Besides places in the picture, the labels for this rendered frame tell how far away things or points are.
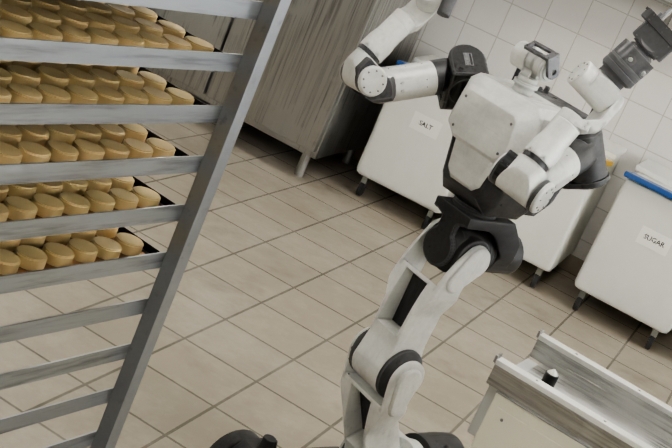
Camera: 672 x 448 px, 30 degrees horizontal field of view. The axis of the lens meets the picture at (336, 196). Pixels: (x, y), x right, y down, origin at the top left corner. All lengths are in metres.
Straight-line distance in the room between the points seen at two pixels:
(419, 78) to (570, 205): 3.25
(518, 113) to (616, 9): 3.94
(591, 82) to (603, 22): 4.16
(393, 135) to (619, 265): 1.33
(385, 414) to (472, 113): 0.79
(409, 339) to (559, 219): 3.23
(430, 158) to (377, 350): 3.37
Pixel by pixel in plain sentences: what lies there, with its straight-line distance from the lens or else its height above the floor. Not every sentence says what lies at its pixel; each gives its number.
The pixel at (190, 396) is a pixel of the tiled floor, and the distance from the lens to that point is 4.03.
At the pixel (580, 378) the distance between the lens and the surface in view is 3.01.
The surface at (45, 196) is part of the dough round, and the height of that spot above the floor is 1.15.
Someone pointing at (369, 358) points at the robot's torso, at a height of 0.62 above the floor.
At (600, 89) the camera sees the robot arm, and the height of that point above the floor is 1.50.
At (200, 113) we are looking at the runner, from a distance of 1.99.
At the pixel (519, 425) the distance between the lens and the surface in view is 2.76.
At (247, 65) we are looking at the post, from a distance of 2.00.
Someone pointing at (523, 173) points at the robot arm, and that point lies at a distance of 2.70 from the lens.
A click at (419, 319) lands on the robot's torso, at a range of 3.16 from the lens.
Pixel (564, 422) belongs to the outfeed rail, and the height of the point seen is 0.86.
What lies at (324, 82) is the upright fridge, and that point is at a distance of 6.39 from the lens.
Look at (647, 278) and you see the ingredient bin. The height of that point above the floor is 0.34.
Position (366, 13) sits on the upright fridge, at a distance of 6.30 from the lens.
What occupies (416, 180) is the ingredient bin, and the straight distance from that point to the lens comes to 6.53.
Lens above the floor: 1.85
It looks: 16 degrees down
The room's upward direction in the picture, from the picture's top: 23 degrees clockwise
